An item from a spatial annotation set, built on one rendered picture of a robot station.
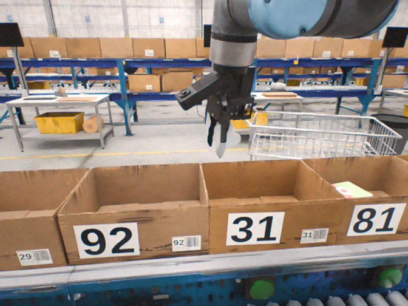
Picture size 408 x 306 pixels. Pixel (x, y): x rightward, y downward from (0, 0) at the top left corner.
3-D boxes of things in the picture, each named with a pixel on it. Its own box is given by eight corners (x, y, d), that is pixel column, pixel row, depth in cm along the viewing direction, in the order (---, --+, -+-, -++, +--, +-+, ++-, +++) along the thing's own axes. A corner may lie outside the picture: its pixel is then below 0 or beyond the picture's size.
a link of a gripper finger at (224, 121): (229, 144, 54) (230, 104, 51) (223, 144, 54) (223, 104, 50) (220, 138, 58) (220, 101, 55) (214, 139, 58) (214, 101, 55)
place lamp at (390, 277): (377, 290, 74) (384, 272, 71) (374, 286, 75) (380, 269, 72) (399, 288, 74) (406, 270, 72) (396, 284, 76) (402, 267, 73)
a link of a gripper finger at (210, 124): (226, 144, 65) (234, 116, 59) (206, 147, 63) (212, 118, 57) (221, 136, 67) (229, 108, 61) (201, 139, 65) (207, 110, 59)
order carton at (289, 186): (208, 255, 72) (208, 206, 66) (200, 200, 99) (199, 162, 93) (336, 246, 76) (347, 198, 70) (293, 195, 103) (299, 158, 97)
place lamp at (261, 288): (249, 302, 70) (251, 284, 67) (248, 298, 71) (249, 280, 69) (273, 300, 71) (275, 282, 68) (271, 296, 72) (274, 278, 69)
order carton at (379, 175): (334, 246, 76) (346, 198, 70) (292, 195, 103) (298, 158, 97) (448, 237, 80) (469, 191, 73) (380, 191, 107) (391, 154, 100)
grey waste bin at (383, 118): (410, 168, 336) (426, 122, 312) (374, 169, 333) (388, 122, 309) (383, 154, 383) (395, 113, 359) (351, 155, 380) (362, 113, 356)
